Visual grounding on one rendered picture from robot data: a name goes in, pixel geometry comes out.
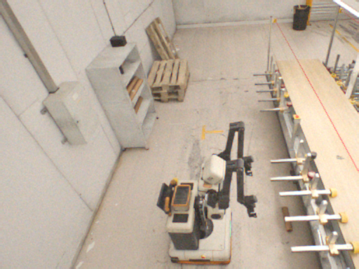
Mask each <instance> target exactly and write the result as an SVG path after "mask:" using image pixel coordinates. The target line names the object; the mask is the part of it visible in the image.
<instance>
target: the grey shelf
mask: <svg viewBox="0 0 359 269"><path fill-rule="evenodd" d="M136 50H137V51H136ZM123 61H125V63H124V64H123V66H122V68H123V72H124V74H122V75H121V72H120V70H119V67H120V65H121V64H122V62H123ZM85 70H86V73H87V75H88V77H89V79H90V82H91V84H92V86H93V88H94V90H95V92H96V94H97V96H98V98H99V101H100V102H101V104H102V106H103V108H104V110H105V113H106V116H107V118H108V120H109V122H110V124H111V126H112V128H113V130H114V133H115V135H116V137H117V139H118V141H119V143H120V145H121V147H122V149H123V151H126V149H125V148H131V147H145V149H146V150H149V148H148V146H147V141H148V137H149V134H150V132H151V129H152V127H153V125H154V121H155V119H158V114H157V111H156V107H155V104H154V101H153V97H152V95H151V91H150V88H149V84H148V82H147V77H146V73H145V70H144V66H143V63H142V59H141V57H140V52H139V50H138V47H137V43H136V41H132V42H127V44H125V46H121V47H112V45H111V44H109V45H108V46H107V47H106V48H104V49H103V51H102V52H101V53H100V54H99V55H98V56H97V57H96V58H95V59H94V60H93V61H92V62H91V63H90V64H89V65H88V66H87V67H86V68H85ZM136 76H137V77H138V78H139V79H140V78H141V79H142V80H143V83H142V85H141V86H140V89H139V90H138V91H137V93H136V95H135V96H134V98H133V100H132V101H131V99H130V96H129V94H128V91H127V89H126V86H127V84H128V83H129V81H130V80H131V79H134V77H136ZM144 77H145V78H144ZM139 96H142V101H141V104H140V108H139V110H138V112H137V114H136V113H135V109H134V106H135V105H136V103H137V100H138V98H139ZM154 108H155V109H154Z"/></svg>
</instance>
